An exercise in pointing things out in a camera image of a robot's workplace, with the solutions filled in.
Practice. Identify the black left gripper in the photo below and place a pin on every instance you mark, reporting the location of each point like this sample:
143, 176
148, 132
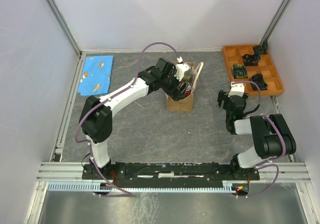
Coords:
176, 94

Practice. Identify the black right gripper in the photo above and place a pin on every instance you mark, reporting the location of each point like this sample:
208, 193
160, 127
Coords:
222, 96

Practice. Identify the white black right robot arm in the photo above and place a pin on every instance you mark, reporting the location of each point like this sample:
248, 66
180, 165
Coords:
272, 138

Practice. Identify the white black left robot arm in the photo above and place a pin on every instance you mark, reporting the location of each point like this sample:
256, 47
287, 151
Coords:
96, 120

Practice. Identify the red soda can right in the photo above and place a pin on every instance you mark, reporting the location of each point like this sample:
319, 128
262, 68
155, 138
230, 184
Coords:
188, 91

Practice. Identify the blue green rolled sock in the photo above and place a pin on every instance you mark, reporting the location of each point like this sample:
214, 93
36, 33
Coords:
239, 71

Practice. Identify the orange wooden compartment tray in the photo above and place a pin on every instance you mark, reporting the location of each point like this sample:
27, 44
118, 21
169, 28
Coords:
233, 56

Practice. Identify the black rolled sock upper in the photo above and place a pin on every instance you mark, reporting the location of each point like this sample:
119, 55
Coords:
253, 60

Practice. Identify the dark rolled sock top corner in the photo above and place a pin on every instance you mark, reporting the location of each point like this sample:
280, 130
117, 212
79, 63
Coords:
264, 45

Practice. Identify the blue cartoon print cloth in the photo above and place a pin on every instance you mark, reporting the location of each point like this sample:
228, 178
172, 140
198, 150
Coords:
96, 75

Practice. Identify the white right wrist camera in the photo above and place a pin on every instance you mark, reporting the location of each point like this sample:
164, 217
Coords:
236, 89

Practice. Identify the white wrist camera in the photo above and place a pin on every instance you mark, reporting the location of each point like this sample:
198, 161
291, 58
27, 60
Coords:
181, 69
236, 89

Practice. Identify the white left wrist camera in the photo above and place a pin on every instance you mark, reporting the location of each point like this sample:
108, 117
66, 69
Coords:
181, 69

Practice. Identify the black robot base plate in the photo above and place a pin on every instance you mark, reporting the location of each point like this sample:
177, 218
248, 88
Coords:
176, 175

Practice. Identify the aluminium frame rail left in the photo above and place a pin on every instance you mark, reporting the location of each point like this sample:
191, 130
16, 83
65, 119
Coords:
57, 150

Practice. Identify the aluminium frame rail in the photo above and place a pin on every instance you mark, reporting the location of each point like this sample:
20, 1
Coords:
295, 172
57, 150

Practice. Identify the aluminium frame post right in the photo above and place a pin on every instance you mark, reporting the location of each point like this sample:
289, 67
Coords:
275, 20

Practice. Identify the aluminium frame rail front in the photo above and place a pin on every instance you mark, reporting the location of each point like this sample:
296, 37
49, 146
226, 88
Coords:
295, 172

